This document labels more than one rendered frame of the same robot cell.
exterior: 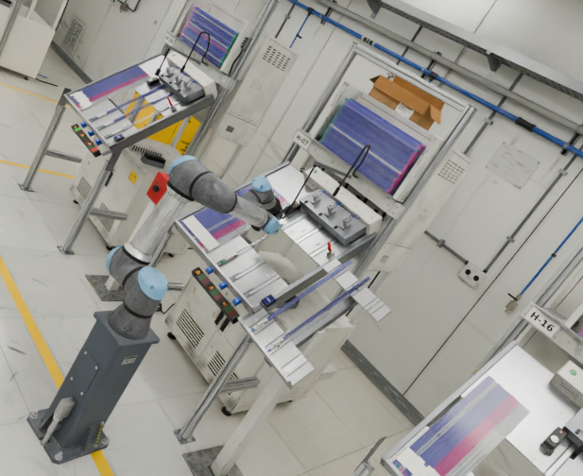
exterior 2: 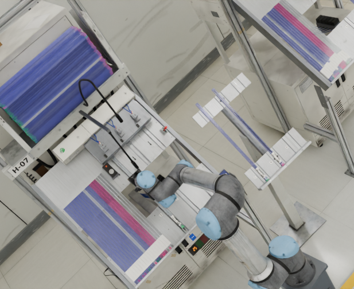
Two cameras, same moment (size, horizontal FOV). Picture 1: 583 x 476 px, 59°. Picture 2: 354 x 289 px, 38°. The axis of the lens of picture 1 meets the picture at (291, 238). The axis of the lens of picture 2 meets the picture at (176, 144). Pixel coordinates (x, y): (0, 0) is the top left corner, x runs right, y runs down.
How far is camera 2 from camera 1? 1.90 m
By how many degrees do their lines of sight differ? 49
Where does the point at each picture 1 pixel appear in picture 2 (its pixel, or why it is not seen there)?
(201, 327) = (179, 268)
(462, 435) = (306, 39)
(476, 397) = (279, 27)
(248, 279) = (197, 199)
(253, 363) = not seen: hidden behind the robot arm
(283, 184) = (69, 186)
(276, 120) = not seen: outside the picture
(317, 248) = (155, 143)
